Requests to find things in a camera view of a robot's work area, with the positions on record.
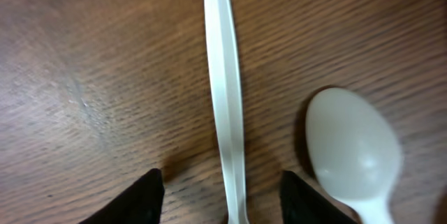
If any white plastic spoon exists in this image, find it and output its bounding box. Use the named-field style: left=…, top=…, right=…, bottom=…
left=305, top=88, right=404, bottom=224

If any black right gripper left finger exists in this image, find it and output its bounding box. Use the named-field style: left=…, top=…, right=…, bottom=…
left=80, top=168, right=165, bottom=224

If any white spoon handle up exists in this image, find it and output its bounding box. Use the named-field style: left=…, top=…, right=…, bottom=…
left=204, top=0, right=249, bottom=223

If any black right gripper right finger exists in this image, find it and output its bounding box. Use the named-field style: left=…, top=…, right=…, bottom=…
left=279, top=170, right=356, bottom=224

